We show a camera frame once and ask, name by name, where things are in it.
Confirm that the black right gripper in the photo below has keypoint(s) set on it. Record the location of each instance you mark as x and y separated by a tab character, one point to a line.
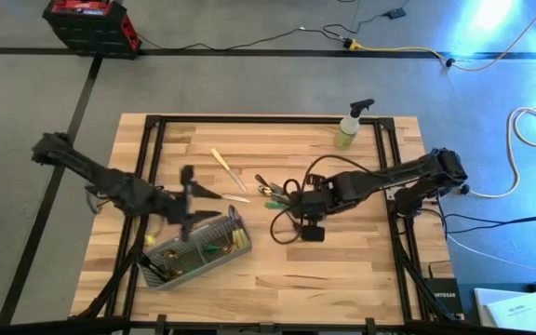
317	200

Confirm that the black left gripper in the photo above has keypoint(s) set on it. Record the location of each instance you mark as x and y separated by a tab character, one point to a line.
186	205

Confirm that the grey silverware rack basket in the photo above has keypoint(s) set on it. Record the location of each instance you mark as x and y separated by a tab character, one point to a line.
203	272

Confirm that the white spray bottle yellow label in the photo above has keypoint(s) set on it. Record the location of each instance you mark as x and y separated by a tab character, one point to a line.
346	135

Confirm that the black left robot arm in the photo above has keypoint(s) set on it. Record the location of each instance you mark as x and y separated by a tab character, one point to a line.
110	183

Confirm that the black netgear box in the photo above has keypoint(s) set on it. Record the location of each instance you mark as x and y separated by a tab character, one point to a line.
445	295

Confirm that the black power adapter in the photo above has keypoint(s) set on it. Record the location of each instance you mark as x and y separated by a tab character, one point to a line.
396	13

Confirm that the red black tool case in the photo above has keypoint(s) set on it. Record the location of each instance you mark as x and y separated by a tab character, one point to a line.
91	28

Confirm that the white booklet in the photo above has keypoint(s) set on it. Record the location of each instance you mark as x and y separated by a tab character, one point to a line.
519	312

